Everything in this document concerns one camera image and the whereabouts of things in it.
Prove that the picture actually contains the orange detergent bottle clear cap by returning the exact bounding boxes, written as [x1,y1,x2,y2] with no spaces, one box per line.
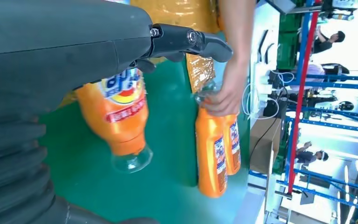
[222,112,242,176]
[193,81,229,198]
[75,68,154,174]

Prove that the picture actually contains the white power strip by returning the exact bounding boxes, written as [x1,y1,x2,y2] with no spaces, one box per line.
[257,78,274,107]

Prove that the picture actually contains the black charger device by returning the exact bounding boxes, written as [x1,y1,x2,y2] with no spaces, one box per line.
[263,98,283,118]

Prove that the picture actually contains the white table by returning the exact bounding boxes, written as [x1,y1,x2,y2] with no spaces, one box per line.
[250,3,282,131]

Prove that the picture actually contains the cardboard box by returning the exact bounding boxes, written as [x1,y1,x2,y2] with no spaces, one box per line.
[249,117,283,175]

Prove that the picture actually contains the person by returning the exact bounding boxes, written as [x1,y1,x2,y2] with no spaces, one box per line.
[199,0,257,118]
[302,63,326,93]
[295,141,330,164]
[311,26,346,55]

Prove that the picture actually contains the red pole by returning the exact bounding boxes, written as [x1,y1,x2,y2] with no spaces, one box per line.
[287,0,322,195]

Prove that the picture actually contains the green plastic crate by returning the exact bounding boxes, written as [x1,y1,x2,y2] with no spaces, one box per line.
[276,12,302,70]
[273,145,288,175]

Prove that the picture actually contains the large yellow taped cardboard sheet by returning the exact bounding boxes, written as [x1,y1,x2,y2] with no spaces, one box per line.
[57,0,221,107]

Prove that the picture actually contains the blue steel shelving rack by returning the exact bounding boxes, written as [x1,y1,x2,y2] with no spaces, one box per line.
[248,0,358,224]

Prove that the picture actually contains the white cable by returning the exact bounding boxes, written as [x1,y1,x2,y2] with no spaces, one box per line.
[242,69,296,121]

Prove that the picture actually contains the black cable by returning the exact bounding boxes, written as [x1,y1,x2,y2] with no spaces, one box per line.
[249,114,283,163]

